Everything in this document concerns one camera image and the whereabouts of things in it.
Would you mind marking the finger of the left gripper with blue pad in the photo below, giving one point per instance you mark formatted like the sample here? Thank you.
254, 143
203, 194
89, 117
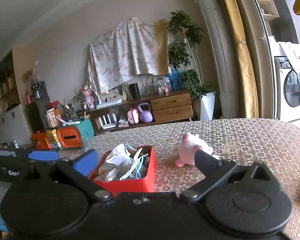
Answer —
43, 155

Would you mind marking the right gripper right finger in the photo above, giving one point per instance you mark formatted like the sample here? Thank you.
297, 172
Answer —
206, 163

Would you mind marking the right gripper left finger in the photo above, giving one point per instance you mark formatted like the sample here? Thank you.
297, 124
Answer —
85, 163

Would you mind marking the white mesh cloth bundle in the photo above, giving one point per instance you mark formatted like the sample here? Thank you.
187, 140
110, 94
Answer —
116, 164

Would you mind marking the blue printed face mask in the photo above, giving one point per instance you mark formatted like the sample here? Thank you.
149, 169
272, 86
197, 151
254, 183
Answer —
136, 164

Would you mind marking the clear drinking glass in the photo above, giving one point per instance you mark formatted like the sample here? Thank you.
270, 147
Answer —
86, 144

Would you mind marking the pink white plush toy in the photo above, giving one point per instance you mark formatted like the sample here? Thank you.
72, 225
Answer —
189, 145

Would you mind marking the teal orange tissue box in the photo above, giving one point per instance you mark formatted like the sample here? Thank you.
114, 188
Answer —
73, 136

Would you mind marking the white plant pot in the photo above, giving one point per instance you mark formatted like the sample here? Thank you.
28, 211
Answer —
207, 103

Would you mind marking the pink doll figurine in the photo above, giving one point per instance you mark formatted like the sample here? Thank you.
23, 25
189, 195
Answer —
88, 96

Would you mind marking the wooden sideboard cabinet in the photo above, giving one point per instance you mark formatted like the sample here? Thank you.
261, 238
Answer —
175, 106

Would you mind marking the purple kettlebell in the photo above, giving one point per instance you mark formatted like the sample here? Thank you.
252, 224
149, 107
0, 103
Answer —
145, 115

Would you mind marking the lace patterned tablecloth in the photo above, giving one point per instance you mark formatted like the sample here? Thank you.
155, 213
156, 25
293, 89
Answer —
273, 142

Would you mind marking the black cylindrical speaker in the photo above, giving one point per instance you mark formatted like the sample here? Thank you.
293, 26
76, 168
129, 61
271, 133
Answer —
134, 90

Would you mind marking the blue toy on cabinet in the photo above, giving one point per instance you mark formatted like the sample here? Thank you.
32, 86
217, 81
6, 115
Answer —
175, 80

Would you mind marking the potted green plant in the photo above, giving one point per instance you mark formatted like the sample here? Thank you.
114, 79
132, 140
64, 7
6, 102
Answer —
188, 36

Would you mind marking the washing machine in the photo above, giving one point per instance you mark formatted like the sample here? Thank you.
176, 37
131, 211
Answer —
288, 86

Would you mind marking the yellow curtain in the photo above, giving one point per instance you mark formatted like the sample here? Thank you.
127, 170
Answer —
246, 70

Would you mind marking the floral cloth cover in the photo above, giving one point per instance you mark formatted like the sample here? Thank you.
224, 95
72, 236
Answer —
131, 49

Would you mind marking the white standing air conditioner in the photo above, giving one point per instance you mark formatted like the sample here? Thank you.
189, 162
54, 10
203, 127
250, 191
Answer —
224, 57

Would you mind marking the picture frame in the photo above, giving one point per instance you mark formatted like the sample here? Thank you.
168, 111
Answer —
117, 93

